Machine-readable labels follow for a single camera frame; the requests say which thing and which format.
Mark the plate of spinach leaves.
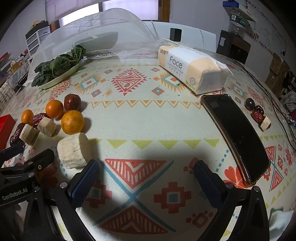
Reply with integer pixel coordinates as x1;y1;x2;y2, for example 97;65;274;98
31;45;86;87

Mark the small white cake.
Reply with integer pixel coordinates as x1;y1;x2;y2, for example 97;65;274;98
260;116;271;132

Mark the grey bowl under cover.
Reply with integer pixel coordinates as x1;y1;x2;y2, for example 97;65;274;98
77;32;118;52

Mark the red tray box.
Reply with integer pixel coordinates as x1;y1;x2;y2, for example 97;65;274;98
0;114;16;151

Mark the dark round plum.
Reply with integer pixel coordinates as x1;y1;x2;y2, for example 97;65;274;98
244;98;255;111

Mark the white drawer unit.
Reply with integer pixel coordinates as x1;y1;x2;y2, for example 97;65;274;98
26;26;51;57

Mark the black box on cabinet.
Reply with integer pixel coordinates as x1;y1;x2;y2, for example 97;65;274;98
170;28;182;42

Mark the water bottle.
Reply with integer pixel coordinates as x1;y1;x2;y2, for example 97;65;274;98
228;9;247;37

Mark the large white cake piece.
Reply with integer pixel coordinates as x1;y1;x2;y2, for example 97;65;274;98
57;133;93;169

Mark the white cloth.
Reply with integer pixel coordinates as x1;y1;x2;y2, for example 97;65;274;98
269;209;294;240

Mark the white mesh food cover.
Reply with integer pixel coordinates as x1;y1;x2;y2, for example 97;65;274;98
28;8;162;83

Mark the large orange mandarin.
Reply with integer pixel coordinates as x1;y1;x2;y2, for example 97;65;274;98
61;110;84;135

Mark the black cable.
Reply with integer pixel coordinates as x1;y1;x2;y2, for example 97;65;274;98
227;56;296;149

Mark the patterned tablecloth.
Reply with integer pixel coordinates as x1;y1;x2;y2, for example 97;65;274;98
0;49;296;241

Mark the Face tissue pack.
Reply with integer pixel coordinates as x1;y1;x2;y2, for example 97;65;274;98
158;46;232;95

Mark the glossy red jujube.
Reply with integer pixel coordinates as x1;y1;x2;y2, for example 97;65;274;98
64;94;81;111

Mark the small orange mandarin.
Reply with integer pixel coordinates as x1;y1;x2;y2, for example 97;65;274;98
21;109;34;125

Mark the black smartphone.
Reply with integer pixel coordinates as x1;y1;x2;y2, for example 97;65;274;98
201;94;270;187

